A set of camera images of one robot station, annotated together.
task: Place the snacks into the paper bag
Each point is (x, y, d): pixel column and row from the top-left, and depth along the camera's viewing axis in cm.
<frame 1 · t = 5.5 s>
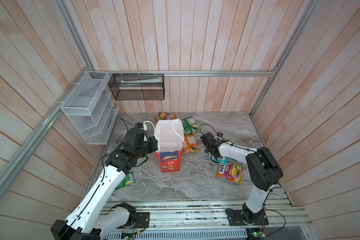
left hand: (158, 144, 73), fingers closed
right hand: (211, 149, 98), fingers closed
red paper gift bag: (172, 133, 70), point 33 cm above the table
green snack packet: (190, 127, 112), point 2 cm above the table
orange snack packet: (190, 144, 102), point 3 cm above the table
orange Fox's fruits bag front: (231, 171, 89), point 3 cm above the table
green lime snack packet: (128, 179, 87), point 2 cm above the table

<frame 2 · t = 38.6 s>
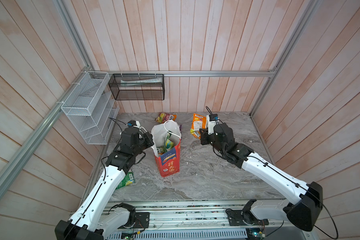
left hand: (153, 138, 75), fingers closed
right hand: (200, 129, 76), fingers closed
green snack packet: (168, 143, 84), point 18 cm above the table
orange snack packet: (198, 122, 76), point 32 cm above the table
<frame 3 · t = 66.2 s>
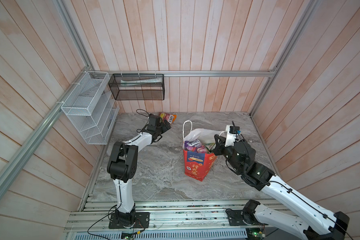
left hand: (166, 127, 99), fingers open
right hand: (214, 135, 70), fingers closed
red paper gift bag: (198, 165, 76), point 18 cm above the table
purple Fox's berries candy bag: (192, 145, 79), point 22 cm above the table
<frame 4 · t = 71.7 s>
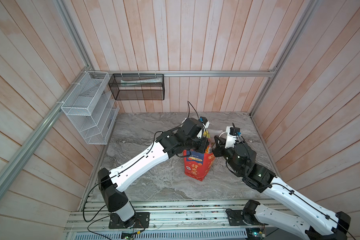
left hand: (207, 146, 68), fingers closed
right hand: (214, 137, 69), fingers closed
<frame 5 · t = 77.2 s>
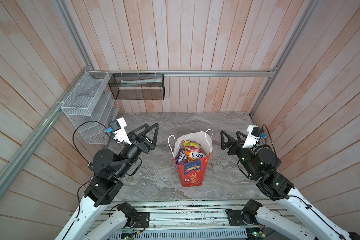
left hand: (155, 129, 53), fingers open
right hand: (228, 132, 63), fingers open
orange Fox's fruits candy bag: (193, 150, 78), point 21 cm above the table
